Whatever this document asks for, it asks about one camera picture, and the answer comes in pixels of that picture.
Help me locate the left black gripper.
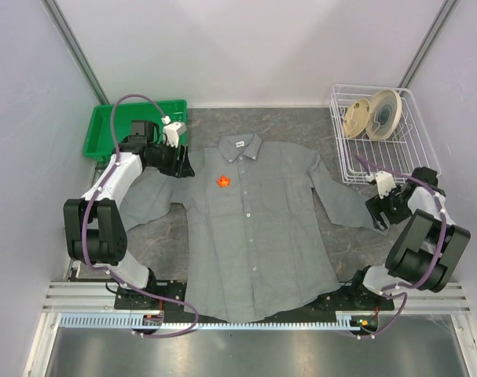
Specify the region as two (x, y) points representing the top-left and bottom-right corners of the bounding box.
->
(148, 140), (195, 179)

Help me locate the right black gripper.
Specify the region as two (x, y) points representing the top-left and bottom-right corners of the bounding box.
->
(364, 183), (413, 231)

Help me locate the orange maple leaf brooch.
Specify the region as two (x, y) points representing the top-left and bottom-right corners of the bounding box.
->
(217, 175), (231, 188)

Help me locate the grey button shirt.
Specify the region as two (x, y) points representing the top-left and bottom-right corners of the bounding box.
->
(120, 134), (373, 323)

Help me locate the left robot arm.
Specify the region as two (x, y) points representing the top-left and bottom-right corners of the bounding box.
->
(63, 117), (194, 309)

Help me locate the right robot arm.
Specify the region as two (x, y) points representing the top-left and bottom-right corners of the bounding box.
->
(346, 167), (471, 309)

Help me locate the black box orange brooch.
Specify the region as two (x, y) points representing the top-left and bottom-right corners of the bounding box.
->
(94, 162), (108, 177)

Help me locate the green plastic tray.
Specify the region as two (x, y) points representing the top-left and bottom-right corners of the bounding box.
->
(83, 99), (187, 163)

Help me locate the beige plate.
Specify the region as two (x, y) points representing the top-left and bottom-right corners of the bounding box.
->
(343, 98), (370, 139)

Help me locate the beige bowl blue centre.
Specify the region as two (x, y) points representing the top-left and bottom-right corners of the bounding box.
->
(365, 89), (402, 141)

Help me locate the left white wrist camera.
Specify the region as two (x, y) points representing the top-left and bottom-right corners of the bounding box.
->
(161, 115), (187, 148)

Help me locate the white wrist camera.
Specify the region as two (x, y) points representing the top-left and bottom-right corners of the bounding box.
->
(365, 170), (397, 199)
(161, 115), (187, 148)

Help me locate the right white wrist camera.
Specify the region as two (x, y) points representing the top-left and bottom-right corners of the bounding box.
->
(365, 170), (397, 199)

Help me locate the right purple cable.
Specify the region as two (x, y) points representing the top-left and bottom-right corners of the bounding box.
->
(354, 155), (448, 341)

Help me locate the purple cable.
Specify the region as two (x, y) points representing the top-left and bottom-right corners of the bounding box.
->
(354, 155), (448, 341)
(80, 93), (200, 339)

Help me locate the white wire basket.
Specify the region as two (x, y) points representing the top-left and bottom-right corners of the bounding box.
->
(330, 84), (442, 185)

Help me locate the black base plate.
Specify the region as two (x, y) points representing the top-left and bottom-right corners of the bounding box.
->
(106, 282), (394, 324)

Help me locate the blue-white cable duct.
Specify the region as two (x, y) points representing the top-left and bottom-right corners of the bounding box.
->
(59, 313), (360, 331)

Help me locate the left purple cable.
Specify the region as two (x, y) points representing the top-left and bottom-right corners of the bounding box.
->
(80, 93), (200, 339)

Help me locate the aluminium frame rail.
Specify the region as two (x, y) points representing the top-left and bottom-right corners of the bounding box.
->
(24, 277), (477, 376)

